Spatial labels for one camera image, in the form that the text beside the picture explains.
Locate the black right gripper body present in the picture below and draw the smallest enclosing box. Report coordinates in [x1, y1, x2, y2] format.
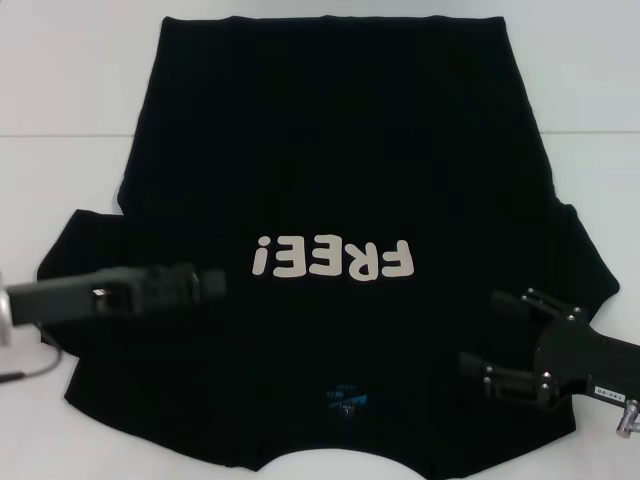
[534, 309, 640, 409]

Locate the thin left arm cable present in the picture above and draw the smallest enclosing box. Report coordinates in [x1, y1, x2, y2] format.
[0, 345, 64, 384]

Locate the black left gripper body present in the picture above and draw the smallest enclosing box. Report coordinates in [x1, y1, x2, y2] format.
[8, 265, 146, 327]

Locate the silver right gripper cable connector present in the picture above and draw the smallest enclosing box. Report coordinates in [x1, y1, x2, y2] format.
[615, 399, 640, 439]

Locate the black T-shirt with FREE print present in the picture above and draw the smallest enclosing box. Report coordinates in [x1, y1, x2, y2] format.
[33, 14, 621, 480]

